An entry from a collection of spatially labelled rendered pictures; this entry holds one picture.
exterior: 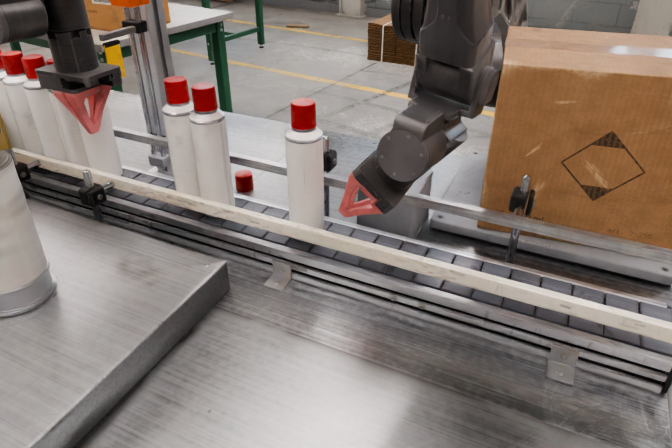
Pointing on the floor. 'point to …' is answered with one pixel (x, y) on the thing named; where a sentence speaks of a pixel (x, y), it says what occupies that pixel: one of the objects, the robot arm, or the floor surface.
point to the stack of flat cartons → (389, 44)
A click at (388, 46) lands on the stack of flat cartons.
